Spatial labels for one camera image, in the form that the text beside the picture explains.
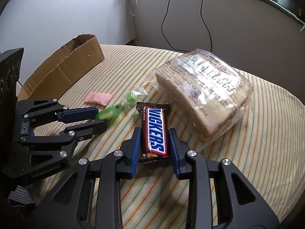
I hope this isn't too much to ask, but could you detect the Snickers chocolate bar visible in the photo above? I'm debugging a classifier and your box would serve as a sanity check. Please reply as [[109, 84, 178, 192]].
[[136, 102, 171, 163]]

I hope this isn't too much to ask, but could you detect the green jelly packet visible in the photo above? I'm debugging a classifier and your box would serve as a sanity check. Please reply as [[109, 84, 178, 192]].
[[95, 103, 125, 124]]

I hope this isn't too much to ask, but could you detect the pink candy packet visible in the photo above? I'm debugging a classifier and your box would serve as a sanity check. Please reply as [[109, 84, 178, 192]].
[[84, 92, 113, 106]]

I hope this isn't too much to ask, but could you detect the brown cardboard box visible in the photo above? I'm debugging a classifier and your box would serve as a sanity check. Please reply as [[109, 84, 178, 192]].
[[18, 34, 104, 100]]

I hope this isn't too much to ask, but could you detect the green candy clear wrapper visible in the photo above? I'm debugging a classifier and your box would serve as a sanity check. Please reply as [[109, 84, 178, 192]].
[[123, 85, 149, 109]]

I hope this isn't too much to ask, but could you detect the white cabinet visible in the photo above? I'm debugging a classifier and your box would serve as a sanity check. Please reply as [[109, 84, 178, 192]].
[[1, 0, 136, 83]]

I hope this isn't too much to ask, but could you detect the bagged sliced bread loaf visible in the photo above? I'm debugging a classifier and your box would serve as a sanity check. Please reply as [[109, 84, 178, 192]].
[[155, 49, 253, 145]]

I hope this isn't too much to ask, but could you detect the black hanging cable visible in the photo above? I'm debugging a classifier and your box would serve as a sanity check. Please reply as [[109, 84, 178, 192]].
[[161, 0, 213, 54]]

